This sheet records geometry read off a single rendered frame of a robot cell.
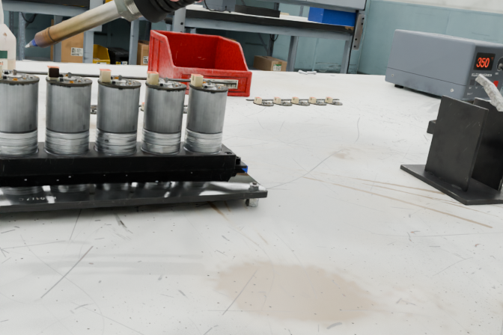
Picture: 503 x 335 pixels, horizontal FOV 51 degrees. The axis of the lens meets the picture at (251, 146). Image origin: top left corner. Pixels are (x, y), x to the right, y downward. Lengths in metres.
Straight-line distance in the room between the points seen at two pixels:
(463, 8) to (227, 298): 5.65
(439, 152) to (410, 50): 0.50
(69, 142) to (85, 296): 0.11
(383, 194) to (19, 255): 0.24
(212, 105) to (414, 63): 0.61
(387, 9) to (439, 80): 5.58
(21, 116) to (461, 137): 0.30
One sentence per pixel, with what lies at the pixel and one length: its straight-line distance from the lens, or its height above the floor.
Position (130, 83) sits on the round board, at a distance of 0.31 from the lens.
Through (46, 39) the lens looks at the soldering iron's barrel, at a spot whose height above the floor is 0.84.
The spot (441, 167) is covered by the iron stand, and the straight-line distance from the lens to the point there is 0.43.
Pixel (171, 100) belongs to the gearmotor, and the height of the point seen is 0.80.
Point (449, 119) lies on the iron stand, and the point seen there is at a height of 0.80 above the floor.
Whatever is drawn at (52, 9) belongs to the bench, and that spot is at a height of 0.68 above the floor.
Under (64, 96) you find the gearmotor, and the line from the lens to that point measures 0.30.
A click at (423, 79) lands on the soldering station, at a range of 0.89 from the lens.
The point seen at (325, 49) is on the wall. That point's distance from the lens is 6.26.
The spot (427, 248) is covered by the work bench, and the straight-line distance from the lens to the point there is 0.31.
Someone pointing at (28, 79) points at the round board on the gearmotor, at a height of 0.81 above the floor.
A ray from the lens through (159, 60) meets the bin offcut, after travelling 0.66.
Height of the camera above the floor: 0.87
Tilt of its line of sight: 16 degrees down
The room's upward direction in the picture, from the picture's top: 8 degrees clockwise
